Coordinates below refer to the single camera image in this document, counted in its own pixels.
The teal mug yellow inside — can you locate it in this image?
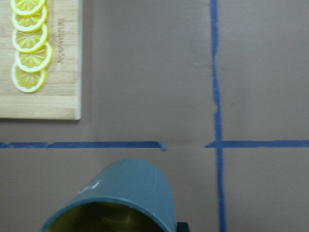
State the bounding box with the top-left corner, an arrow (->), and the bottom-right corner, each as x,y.
40,159 -> 190,232

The bamboo cutting board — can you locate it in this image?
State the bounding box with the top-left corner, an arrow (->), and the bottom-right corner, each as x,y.
0,0 -> 83,120

